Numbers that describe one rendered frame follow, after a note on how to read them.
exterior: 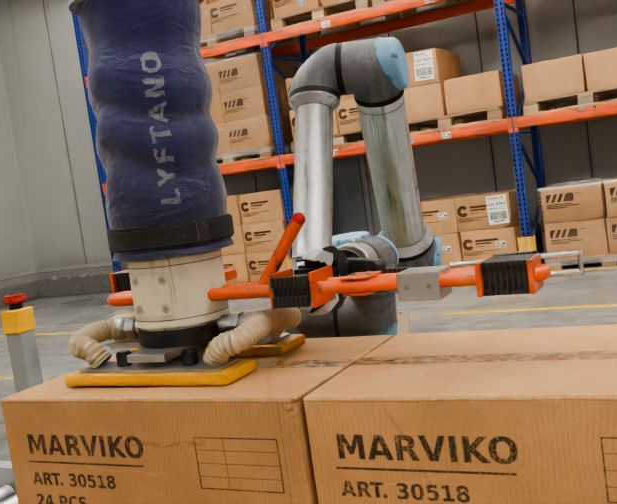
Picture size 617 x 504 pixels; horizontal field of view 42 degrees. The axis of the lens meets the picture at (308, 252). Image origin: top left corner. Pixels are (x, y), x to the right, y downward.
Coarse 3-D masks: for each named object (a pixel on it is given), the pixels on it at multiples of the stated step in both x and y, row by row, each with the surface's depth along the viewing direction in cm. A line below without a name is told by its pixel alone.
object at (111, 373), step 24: (120, 360) 142; (192, 360) 136; (240, 360) 137; (72, 384) 143; (96, 384) 140; (120, 384) 138; (144, 384) 136; (168, 384) 133; (192, 384) 131; (216, 384) 129
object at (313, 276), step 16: (288, 272) 140; (304, 272) 141; (320, 272) 134; (272, 288) 134; (288, 288) 133; (304, 288) 132; (272, 304) 135; (288, 304) 133; (304, 304) 131; (320, 304) 133
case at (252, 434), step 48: (384, 336) 150; (48, 384) 150; (240, 384) 129; (288, 384) 124; (48, 432) 139; (96, 432) 134; (144, 432) 129; (192, 432) 125; (240, 432) 121; (288, 432) 117; (48, 480) 140; (96, 480) 135; (144, 480) 131; (192, 480) 126; (240, 480) 122; (288, 480) 118
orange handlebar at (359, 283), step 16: (224, 272) 168; (368, 272) 131; (448, 272) 126; (464, 272) 122; (544, 272) 117; (224, 288) 140; (240, 288) 139; (256, 288) 137; (320, 288) 132; (336, 288) 130; (352, 288) 129; (368, 288) 128; (384, 288) 127; (112, 304) 151; (128, 304) 150
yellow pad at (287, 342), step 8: (280, 336) 151; (288, 336) 153; (296, 336) 152; (304, 336) 154; (264, 344) 148; (272, 344) 147; (280, 344) 146; (288, 344) 148; (296, 344) 150; (240, 352) 149; (248, 352) 148; (256, 352) 148; (264, 352) 147; (272, 352) 146; (280, 352) 145
